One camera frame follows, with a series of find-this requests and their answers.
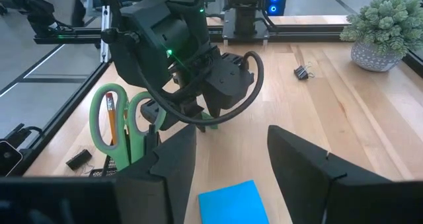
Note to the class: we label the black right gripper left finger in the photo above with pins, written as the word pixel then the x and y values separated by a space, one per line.
pixel 165 184

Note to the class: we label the large black binder clip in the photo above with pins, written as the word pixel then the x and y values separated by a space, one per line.
pixel 79 159

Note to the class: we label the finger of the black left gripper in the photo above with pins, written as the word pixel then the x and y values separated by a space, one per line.
pixel 185 113
pixel 218 106

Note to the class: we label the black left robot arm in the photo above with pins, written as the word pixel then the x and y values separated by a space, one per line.
pixel 148 35

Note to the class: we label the blue sticky note pad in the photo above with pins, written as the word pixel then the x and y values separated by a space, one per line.
pixel 233 204

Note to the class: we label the artificial succulent in grey pot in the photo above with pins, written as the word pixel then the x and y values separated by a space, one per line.
pixel 383 29

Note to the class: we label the black camera with silver rim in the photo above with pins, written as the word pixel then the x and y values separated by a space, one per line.
pixel 8 158

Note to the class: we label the computer tower with blue lights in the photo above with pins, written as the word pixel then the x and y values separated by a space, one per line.
pixel 276 1

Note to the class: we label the small black binder clip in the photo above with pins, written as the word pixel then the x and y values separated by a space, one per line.
pixel 301 72

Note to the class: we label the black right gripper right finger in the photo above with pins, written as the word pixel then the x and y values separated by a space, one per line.
pixel 307 181

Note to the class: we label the green eraser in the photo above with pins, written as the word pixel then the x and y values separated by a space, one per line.
pixel 209 121

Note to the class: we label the black mesh desk organizer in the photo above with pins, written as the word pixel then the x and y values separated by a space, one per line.
pixel 109 168

